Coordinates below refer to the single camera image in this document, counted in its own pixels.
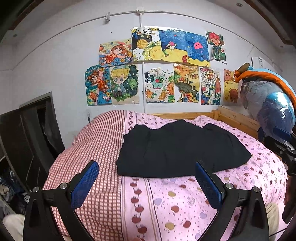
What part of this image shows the black coat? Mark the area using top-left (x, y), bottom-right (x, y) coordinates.
top-left (116, 120), bottom-right (251, 178)

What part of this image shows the orange girl blue drawing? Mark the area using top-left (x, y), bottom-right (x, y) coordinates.
top-left (84, 65), bottom-right (111, 106)

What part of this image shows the blue sea jellyfish drawing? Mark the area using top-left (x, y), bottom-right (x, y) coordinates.
top-left (159, 28), bottom-right (210, 67)

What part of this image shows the white wall cable conduit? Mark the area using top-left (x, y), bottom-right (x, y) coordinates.
top-left (9, 6), bottom-right (283, 72)

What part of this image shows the white air conditioner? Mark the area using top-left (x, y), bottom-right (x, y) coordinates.
top-left (251, 57), bottom-right (274, 71)

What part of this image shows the orange fruit drawing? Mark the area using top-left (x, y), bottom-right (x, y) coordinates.
top-left (144, 64), bottom-right (175, 103)

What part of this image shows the flying girl drawing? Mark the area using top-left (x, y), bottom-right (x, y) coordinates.
top-left (98, 38), bottom-right (133, 67)

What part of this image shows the beige knit sleeve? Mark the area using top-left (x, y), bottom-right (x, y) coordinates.
top-left (265, 202), bottom-right (280, 235)

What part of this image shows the red 2024 festival drawing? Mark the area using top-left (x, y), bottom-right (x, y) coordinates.
top-left (200, 67), bottom-right (221, 105)

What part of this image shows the red hair character drawing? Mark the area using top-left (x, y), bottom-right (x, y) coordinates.
top-left (206, 31), bottom-right (227, 64)

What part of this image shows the wooden bed frame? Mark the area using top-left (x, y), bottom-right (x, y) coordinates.
top-left (152, 106), bottom-right (260, 140)

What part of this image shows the dinosaur landscape drawing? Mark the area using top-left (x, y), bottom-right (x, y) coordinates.
top-left (174, 64), bottom-right (200, 103)

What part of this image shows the orange clear storage bag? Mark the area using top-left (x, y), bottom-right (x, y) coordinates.
top-left (234, 63), bottom-right (295, 143)

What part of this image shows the yellow bear drawing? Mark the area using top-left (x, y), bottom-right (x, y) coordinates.
top-left (223, 69), bottom-right (238, 105)

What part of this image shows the black yellow moon drawing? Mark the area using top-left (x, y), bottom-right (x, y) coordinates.
top-left (131, 26), bottom-right (163, 62)

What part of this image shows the pink apple print quilt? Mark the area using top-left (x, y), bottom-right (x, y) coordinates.
top-left (43, 110), bottom-right (287, 240)

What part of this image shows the dark wooden cabinet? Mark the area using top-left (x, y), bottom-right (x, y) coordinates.
top-left (1, 92), bottom-right (65, 192)

